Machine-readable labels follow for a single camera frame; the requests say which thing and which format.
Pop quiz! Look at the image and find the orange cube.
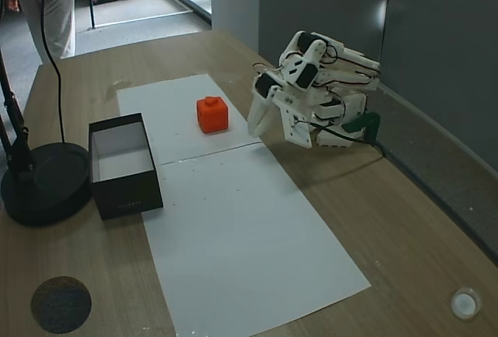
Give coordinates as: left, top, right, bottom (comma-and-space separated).
195, 96, 231, 135

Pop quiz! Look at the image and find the dark brown open box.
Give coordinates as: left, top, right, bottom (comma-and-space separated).
88, 113, 164, 221

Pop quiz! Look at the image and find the white paper sheet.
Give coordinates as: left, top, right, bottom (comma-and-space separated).
116, 73, 262, 166
142, 142, 373, 336

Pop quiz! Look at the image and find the green table clamp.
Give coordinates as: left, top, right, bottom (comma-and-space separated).
344, 112, 381, 144

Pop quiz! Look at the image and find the black desk lamp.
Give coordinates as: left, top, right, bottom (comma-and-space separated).
0, 47, 94, 226

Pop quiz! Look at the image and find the person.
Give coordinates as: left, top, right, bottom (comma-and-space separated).
5, 0, 103, 60

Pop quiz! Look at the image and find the dark round table grommet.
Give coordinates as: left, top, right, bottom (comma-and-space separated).
30, 276, 93, 334

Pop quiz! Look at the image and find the white round cap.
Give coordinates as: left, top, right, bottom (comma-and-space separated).
450, 286, 482, 319

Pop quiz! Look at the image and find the white perforated mount plate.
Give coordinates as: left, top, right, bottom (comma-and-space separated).
276, 93, 314, 149

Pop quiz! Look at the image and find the black thick cable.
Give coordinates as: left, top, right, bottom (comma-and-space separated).
295, 118, 390, 159

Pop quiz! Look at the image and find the black lamp cable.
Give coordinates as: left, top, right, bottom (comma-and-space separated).
30, 0, 67, 146

